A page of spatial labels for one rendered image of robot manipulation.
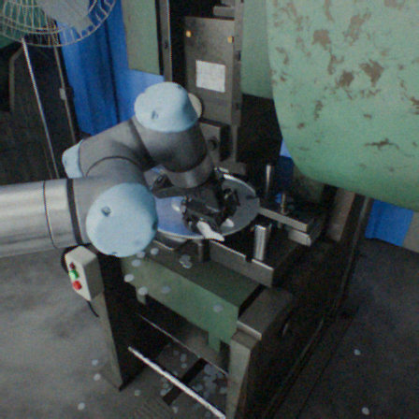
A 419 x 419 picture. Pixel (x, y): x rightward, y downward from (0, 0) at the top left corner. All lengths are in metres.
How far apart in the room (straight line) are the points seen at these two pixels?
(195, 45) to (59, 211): 0.53
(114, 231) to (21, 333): 1.41
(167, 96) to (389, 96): 0.27
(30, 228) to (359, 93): 0.34
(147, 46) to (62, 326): 1.23
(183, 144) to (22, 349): 1.33
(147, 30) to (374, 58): 0.58
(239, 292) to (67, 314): 1.05
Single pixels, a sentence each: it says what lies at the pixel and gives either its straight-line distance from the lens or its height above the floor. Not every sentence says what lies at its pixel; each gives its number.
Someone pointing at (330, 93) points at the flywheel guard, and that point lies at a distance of 0.39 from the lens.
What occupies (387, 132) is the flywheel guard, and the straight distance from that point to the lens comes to 0.40.
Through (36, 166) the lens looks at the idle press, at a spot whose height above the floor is 0.26.
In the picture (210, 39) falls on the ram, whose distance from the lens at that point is 0.81.
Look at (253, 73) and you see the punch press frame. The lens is 0.71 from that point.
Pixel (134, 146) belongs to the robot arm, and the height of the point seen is 1.06.
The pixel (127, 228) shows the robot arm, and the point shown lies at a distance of 0.39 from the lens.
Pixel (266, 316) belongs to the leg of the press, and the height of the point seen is 0.64.
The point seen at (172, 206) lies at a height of 0.78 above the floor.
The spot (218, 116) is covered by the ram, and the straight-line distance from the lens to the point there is 0.83.
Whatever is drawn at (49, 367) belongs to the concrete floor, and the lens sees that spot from 1.63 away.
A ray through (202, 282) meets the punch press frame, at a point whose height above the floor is 0.65.
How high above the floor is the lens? 1.26
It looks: 34 degrees down
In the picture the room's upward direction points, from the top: straight up
